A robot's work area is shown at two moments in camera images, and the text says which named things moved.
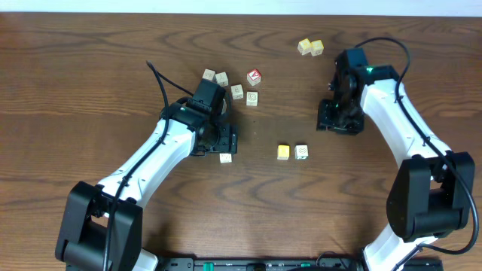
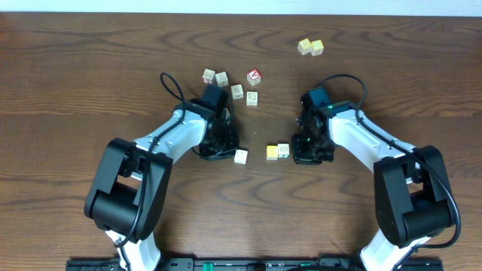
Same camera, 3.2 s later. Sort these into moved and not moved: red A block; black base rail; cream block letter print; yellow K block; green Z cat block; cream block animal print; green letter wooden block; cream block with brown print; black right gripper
Moved: green letter wooden block; yellow K block; black right gripper; green Z cat block
Not moved: black base rail; cream block with brown print; red A block; cream block animal print; cream block letter print
